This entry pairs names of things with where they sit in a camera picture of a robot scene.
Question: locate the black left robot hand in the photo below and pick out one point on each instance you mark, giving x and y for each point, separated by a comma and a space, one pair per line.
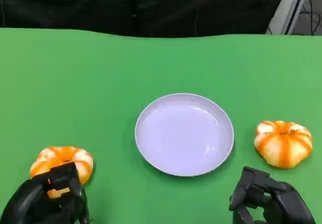
25, 204

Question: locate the orange and white bread roll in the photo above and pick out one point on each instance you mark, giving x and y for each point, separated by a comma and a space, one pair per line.
80, 163
281, 146

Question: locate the lilac plate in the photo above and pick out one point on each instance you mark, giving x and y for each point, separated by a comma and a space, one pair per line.
183, 136

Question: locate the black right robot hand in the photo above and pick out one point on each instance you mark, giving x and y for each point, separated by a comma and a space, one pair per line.
289, 204

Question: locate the green table cloth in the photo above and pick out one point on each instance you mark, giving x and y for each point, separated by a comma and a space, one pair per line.
75, 83

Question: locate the black drape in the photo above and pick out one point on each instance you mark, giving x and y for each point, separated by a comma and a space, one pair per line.
75, 2

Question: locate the grey metal frame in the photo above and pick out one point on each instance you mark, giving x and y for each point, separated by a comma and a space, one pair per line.
284, 12

